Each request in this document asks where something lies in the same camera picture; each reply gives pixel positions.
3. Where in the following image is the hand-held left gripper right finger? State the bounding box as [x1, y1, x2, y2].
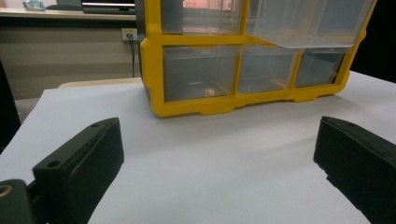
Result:
[313, 116, 396, 224]

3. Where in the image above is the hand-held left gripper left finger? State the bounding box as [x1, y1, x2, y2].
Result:
[32, 117, 125, 224]

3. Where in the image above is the yellow drawer cabinet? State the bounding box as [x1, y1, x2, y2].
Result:
[135, 0, 378, 119]

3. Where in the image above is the clear plastic drawer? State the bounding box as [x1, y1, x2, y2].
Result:
[160, 0, 245, 35]
[237, 43, 301, 94]
[294, 47, 347, 88]
[162, 44, 241, 103]
[246, 0, 377, 49]

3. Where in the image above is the white table sheet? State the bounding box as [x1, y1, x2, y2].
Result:
[0, 70, 396, 224]

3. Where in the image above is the beige shelf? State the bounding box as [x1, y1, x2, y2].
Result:
[0, 7, 137, 21]

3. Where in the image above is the light blue cloth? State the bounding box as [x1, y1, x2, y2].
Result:
[22, 0, 47, 12]

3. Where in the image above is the black cable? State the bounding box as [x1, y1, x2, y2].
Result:
[127, 33, 137, 78]

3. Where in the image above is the white wall socket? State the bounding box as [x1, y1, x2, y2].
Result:
[121, 27, 138, 42]

